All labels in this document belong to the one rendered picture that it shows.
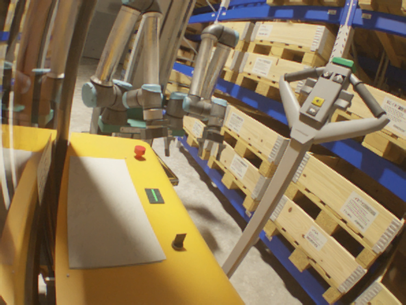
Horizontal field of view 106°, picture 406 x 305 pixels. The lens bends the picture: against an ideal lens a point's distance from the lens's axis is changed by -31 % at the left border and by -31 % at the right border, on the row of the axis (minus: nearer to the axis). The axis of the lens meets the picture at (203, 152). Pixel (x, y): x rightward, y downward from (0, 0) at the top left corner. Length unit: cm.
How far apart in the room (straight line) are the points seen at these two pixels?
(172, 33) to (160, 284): 162
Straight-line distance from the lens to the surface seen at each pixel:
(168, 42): 174
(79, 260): 40
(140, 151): 70
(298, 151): 67
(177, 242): 44
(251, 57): 211
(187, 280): 41
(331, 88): 70
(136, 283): 38
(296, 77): 80
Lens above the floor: 122
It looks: 21 degrees down
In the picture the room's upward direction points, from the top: 20 degrees clockwise
